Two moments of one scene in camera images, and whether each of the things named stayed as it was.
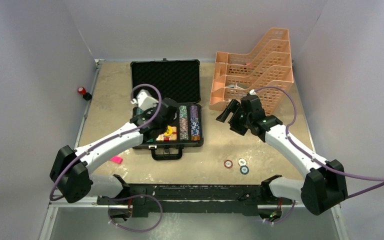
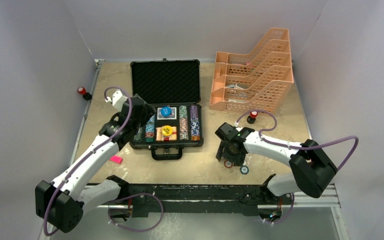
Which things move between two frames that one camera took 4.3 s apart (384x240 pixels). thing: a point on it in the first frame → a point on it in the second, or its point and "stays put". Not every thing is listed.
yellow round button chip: x=169 y=131 stays put
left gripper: x=170 y=123 → x=148 y=112
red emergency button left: x=86 y=95 stays put
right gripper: x=235 y=107 → x=239 y=160
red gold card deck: x=173 y=137 stays put
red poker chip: x=228 y=164 stays put
